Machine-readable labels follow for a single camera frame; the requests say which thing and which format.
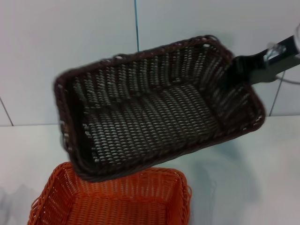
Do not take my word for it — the orange woven plastic basket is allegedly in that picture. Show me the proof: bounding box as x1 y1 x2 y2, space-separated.
27 161 193 225

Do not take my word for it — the dark brown woven basket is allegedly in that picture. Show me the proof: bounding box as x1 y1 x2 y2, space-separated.
53 34 267 183

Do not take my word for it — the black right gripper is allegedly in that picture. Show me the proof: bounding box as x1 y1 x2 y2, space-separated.
224 34 300 88

